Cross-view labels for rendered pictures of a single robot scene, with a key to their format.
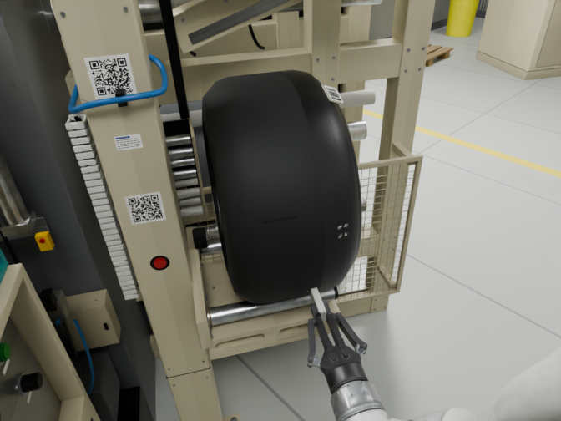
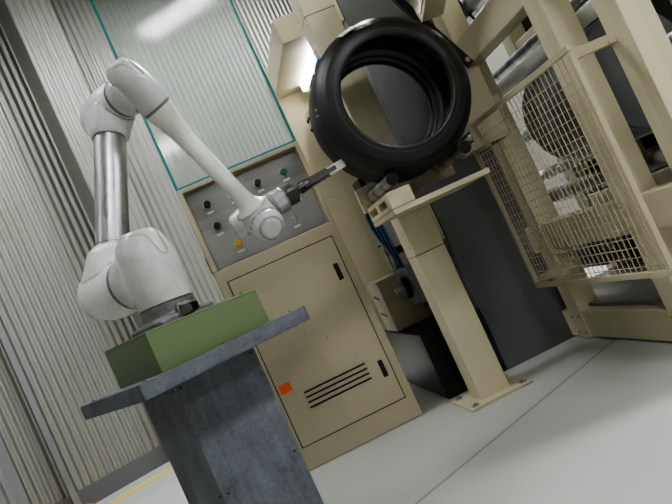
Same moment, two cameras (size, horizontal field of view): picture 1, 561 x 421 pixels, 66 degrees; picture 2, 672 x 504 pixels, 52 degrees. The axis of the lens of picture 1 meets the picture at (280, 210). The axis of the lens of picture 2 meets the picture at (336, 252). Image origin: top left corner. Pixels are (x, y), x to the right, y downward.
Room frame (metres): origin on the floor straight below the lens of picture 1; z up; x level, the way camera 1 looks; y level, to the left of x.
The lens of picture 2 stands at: (0.69, -2.47, 0.70)
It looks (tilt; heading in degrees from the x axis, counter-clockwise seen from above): 1 degrees up; 93
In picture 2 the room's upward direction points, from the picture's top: 25 degrees counter-clockwise
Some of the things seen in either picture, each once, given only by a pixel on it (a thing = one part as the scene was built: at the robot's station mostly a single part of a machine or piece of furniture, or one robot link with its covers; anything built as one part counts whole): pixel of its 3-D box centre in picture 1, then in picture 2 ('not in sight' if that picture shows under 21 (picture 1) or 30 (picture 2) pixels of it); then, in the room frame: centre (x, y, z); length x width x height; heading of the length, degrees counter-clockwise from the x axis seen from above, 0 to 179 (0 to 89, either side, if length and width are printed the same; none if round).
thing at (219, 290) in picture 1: (262, 294); (428, 198); (0.92, 0.07, 0.80); 0.37 x 0.36 x 0.02; 12
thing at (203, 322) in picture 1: (199, 281); (405, 182); (0.89, 0.24, 0.90); 0.40 x 0.03 x 0.10; 12
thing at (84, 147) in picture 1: (110, 216); not in sight; (0.80, 0.39, 1.19); 0.05 x 0.04 x 0.48; 12
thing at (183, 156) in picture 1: (169, 172); (470, 113); (1.25, 0.36, 1.05); 0.20 x 0.15 x 0.30; 102
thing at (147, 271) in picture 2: not in sight; (148, 267); (0.09, -0.59, 0.92); 0.18 x 0.16 x 0.22; 147
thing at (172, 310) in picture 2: not in sight; (173, 311); (0.10, -0.61, 0.78); 0.22 x 0.18 x 0.06; 139
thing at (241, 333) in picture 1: (272, 321); (389, 204); (0.79, 0.04, 0.84); 0.36 x 0.09 x 0.06; 102
